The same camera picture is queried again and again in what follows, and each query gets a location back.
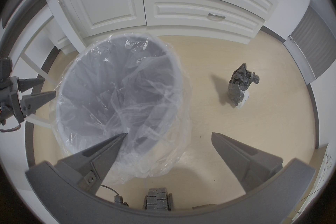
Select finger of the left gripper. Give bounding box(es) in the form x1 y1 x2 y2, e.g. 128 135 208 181
17 78 45 92
22 91 57 115

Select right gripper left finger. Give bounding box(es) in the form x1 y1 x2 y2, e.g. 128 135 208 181
56 134 129 191

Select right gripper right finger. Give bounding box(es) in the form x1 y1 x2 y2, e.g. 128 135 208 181
211 132 284 194

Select clear plastic bag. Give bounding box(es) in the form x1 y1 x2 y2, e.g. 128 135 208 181
50 33 193 184

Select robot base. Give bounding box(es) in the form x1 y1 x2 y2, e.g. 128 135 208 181
113 187 174 211

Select crumpled black plastic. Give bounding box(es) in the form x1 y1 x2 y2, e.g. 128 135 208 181
227 63 260 106

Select white trash bin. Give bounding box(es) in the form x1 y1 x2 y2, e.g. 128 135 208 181
55 34 184 179

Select white printed wrapper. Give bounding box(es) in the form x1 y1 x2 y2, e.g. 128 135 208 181
235 92 249 109

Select white chair grey cushions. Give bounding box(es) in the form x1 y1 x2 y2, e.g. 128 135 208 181
0 0 88 129

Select bed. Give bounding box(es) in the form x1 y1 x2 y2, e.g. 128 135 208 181
310 143 336 208

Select grey curtain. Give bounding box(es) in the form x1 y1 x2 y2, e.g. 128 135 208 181
291 6 336 79

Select black cable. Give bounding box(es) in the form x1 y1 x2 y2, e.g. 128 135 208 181
100 184 120 197

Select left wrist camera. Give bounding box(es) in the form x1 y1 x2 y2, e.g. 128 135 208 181
0 58 13 79

